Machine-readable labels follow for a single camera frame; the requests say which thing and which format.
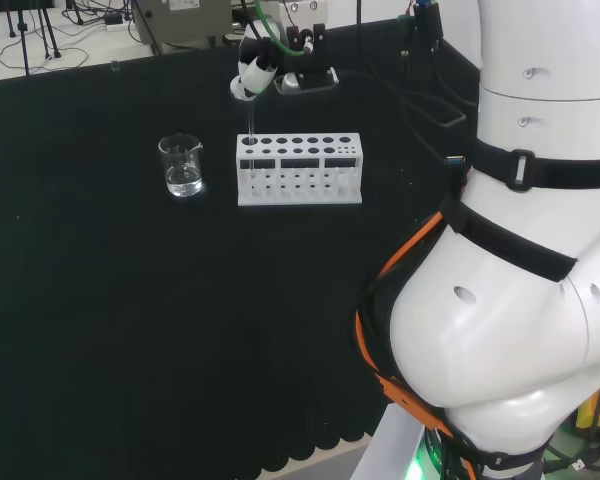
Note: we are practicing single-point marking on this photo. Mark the black bench cloth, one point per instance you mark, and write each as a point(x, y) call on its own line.
point(130, 300)

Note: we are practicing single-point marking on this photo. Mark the black tripod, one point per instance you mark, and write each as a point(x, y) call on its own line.
point(24, 40)
point(50, 30)

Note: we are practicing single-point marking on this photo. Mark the white test tube rack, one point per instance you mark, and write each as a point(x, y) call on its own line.
point(300, 197)

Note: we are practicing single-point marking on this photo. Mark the black electronics box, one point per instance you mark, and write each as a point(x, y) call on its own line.
point(427, 22)

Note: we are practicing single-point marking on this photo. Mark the clear glass rod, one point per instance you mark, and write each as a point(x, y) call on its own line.
point(251, 122)

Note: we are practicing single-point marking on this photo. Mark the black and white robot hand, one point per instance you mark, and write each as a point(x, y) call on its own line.
point(257, 75)

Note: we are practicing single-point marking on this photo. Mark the grey metal box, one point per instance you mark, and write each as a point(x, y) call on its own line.
point(185, 22)

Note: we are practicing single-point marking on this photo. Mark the yellow stop button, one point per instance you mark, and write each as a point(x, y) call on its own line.
point(590, 412)

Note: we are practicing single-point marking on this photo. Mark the clear glass beaker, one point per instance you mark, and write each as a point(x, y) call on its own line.
point(182, 170)

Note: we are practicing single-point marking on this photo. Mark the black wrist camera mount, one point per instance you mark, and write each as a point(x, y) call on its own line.
point(312, 60)

